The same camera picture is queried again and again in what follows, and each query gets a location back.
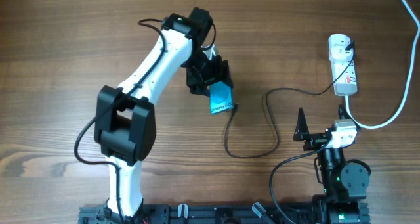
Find white USB charger adapter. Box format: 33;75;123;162
329;43;354;63

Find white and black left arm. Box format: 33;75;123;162
74;7;234;223

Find white power strip cord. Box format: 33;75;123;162
344;0;420;130

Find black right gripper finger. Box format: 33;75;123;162
293;108;309;141
338;104;361;131

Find blue Galaxy smartphone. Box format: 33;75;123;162
209;81;234;114

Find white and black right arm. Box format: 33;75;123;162
269;106;371;223

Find white power strip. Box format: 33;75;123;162
328;34;358;97

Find black charging cable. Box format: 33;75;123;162
224;41;356;160

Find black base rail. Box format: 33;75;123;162
78;201;371;224

